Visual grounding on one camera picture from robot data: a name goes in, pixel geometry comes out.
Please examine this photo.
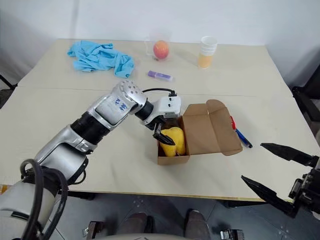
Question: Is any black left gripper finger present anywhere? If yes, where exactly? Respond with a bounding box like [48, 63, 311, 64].
[152, 123, 176, 146]

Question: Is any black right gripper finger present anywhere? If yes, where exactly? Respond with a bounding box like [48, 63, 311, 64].
[240, 175, 298, 219]
[260, 142, 320, 168]

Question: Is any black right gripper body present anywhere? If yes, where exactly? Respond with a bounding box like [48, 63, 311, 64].
[287, 163, 320, 216]

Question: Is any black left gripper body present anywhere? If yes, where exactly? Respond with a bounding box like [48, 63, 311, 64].
[143, 113, 176, 132]

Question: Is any yellow bell pepper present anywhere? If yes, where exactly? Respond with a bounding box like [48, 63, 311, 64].
[159, 126, 187, 158]

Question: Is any brown cardboard box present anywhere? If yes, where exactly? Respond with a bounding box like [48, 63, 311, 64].
[157, 99, 244, 166]

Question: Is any blue pen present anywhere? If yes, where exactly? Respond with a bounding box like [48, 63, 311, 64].
[234, 128, 254, 149]

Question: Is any red apple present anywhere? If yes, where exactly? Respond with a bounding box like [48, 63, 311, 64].
[152, 40, 171, 60]

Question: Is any dark rounded foot shape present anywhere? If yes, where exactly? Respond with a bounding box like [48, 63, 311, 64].
[184, 209, 211, 240]

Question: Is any light blue cloth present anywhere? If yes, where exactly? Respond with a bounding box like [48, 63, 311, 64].
[66, 40, 136, 79]

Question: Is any white paper cup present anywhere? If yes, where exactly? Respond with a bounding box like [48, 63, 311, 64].
[200, 35, 218, 57]

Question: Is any black stand base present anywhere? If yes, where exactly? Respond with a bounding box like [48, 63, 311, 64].
[0, 73, 19, 110]

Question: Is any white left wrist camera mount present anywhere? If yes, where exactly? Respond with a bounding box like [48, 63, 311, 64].
[152, 95, 183, 119]

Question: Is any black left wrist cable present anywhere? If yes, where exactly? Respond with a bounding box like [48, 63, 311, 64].
[141, 87, 178, 98]

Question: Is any black shoulder cable bundle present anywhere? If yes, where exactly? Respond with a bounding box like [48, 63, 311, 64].
[20, 158, 89, 240]

